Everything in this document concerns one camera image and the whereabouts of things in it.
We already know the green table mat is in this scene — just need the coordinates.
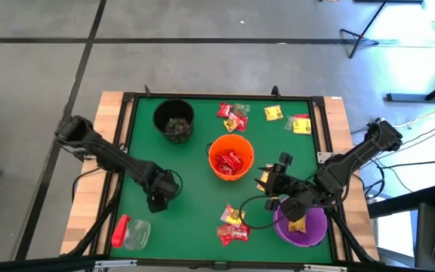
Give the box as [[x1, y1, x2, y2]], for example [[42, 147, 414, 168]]
[[110, 97, 334, 264]]

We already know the clear jar with red lid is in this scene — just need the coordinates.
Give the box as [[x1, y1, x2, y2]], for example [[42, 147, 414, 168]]
[[110, 214, 152, 251]]

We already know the purple pumpkin bucket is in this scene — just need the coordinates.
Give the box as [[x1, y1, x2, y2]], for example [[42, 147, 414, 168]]
[[272, 196, 329, 249]]

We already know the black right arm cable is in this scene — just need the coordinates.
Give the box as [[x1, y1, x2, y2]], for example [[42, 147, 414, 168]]
[[239, 194, 290, 230]]

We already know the yellow Sour Patch packet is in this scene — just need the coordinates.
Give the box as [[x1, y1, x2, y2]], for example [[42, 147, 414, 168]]
[[264, 104, 285, 122], [223, 113, 241, 134], [292, 117, 313, 136], [287, 217, 308, 234], [220, 203, 246, 229], [255, 164, 276, 193]]

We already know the silver metal bracket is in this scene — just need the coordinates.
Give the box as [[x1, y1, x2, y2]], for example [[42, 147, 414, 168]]
[[303, 264, 347, 272], [94, 259, 138, 270]]

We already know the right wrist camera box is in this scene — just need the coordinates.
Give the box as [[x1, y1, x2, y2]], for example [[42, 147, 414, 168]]
[[279, 152, 295, 167]]

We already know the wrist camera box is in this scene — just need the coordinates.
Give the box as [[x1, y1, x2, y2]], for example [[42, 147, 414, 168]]
[[147, 194, 170, 215], [279, 152, 295, 167]]

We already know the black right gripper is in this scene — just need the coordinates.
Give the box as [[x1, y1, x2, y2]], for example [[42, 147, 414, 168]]
[[254, 164, 305, 201]]

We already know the black tripod stand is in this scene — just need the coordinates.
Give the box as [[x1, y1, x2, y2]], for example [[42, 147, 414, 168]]
[[340, 0, 388, 60]]

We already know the orange pumpkin bucket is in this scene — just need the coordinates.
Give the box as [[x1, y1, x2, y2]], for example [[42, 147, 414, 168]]
[[205, 134, 255, 182]]

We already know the black table frame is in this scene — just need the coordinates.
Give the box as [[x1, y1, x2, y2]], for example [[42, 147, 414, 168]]
[[88, 85, 354, 271]]

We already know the black desk foot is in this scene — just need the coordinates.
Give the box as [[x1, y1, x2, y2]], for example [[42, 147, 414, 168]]
[[386, 73, 435, 104]]

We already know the black pumpkin bucket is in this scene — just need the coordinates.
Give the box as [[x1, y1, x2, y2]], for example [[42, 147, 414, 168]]
[[152, 97, 196, 144]]

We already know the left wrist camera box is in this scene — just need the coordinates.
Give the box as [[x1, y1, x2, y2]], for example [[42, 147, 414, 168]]
[[147, 194, 170, 215]]

